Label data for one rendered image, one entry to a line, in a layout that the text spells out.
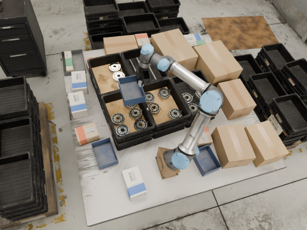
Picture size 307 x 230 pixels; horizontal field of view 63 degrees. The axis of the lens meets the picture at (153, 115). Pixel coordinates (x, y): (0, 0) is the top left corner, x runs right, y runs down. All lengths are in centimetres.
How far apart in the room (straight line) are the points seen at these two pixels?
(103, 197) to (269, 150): 128
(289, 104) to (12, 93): 280
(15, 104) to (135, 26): 162
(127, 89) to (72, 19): 249
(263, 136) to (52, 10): 348
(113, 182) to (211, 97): 96
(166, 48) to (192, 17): 202
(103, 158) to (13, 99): 114
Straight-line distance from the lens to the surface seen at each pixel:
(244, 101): 228
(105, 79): 222
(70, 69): 242
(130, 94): 183
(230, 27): 441
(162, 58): 155
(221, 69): 238
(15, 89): 277
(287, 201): 309
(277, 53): 368
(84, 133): 201
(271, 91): 319
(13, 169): 236
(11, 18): 285
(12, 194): 229
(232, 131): 207
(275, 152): 214
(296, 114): 298
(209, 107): 144
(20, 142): 257
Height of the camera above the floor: 254
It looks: 58 degrees down
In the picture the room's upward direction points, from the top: 10 degrees clockwise
